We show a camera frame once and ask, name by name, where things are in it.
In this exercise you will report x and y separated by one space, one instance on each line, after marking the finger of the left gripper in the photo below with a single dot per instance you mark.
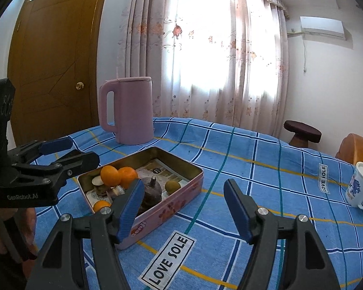
48 147
73 164

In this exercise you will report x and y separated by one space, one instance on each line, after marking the pink electric kettle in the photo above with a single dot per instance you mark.
133 109

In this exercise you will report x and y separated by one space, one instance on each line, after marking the large purple mangosteen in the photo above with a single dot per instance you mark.
152 195

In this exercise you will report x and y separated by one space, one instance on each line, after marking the white blue floral mug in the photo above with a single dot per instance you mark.
354 192

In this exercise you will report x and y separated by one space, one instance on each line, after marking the dark round stool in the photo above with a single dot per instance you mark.
303 134

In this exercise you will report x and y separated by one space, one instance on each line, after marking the orange wooden chair back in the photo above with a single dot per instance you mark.
351 149

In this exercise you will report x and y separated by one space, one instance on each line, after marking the paper card in tin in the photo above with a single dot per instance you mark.
154 168

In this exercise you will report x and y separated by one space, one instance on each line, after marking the person's hand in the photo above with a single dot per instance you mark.
25 220

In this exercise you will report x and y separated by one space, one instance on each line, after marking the half cut dark fruit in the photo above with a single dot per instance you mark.
97 181

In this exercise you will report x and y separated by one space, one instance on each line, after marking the pink metal tin box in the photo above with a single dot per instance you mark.
148 221

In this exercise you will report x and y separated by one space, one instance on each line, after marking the white air conditioner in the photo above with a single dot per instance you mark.
325 27

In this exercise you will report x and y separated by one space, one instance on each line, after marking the orange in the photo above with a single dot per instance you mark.
127 175
110 176
100 204

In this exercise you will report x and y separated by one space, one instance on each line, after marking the small yellow-green fruit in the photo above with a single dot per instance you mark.
172 186

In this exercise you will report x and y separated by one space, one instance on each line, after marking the floral sheer curtain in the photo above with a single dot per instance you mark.
224 61

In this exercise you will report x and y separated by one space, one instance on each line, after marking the brown wooden door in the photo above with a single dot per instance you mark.
52 64

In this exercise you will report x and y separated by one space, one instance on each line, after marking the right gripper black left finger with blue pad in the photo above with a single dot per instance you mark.
77 243

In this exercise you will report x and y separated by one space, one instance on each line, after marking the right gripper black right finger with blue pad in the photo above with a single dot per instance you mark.
306 264

